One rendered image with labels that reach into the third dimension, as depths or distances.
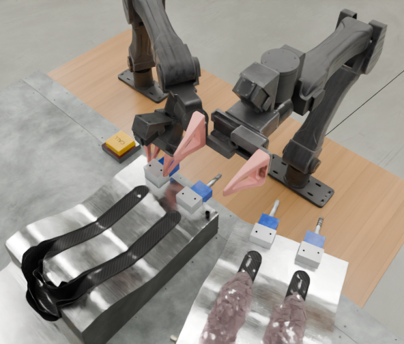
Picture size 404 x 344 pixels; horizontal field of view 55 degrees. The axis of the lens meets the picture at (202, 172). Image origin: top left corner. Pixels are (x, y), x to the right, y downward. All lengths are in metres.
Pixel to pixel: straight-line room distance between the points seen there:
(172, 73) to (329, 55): 0.30
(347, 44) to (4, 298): 0.84
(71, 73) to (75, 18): 1.98
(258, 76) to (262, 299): 0.45
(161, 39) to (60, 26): 2.53
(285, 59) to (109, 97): 0.82
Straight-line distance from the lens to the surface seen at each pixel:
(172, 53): 0.83
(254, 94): 0.55
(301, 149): 0.96
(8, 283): 0.94
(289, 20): 3.32
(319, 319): 0.84
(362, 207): 1.10
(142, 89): 1.32
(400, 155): 2.44
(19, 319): 0.90
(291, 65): 0.60
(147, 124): 0.80
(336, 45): 0.79
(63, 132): 1.25
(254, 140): 0.57
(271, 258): 0.89
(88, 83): 1.41
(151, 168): 0.93
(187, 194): 0.89
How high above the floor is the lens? 1.65
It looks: 52 degrees down
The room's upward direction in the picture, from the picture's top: straight up
